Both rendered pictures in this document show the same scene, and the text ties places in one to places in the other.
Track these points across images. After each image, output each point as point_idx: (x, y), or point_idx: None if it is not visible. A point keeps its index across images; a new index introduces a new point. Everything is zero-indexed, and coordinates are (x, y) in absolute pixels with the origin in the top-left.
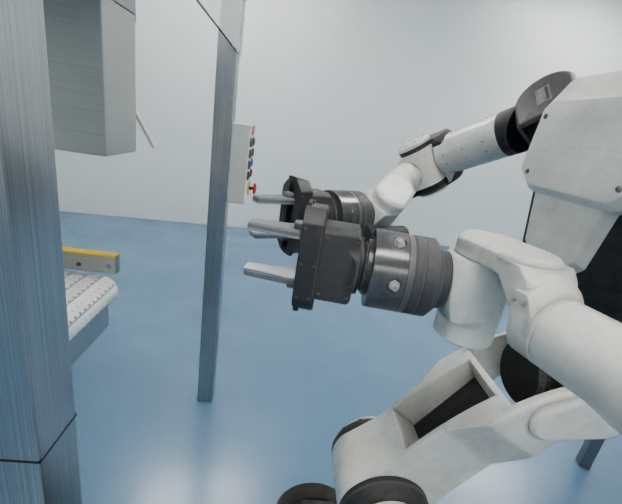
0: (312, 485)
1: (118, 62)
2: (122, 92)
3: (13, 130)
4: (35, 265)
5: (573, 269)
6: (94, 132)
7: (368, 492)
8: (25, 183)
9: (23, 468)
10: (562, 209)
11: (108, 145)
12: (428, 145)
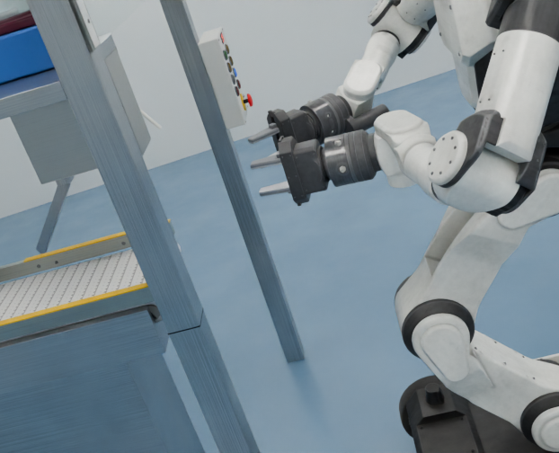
0: (425, 378)
1: (123, 89)
2: (131, 106)
3: (141, 174)
4: (164, 228)
5: (426, 123)
6: None
7: (414, 315)
8: (150, 193)
9: (193, 332)
10: (459, 63)
11: (141, 147)
12: (391, 6)
